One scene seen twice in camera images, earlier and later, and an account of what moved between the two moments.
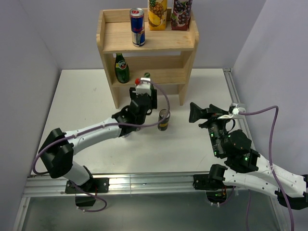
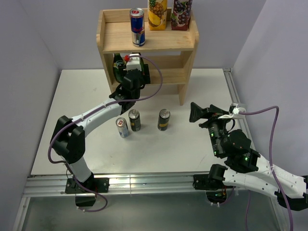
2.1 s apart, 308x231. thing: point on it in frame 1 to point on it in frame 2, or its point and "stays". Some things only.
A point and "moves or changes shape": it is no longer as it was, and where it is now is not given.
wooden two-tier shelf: [166, 56] stays
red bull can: [137, 17] stays
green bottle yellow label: [147, 75] moves or changes shape
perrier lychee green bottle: [121, 69] stays
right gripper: [196, 112] stays
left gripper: [153, 101] to [144, 79]
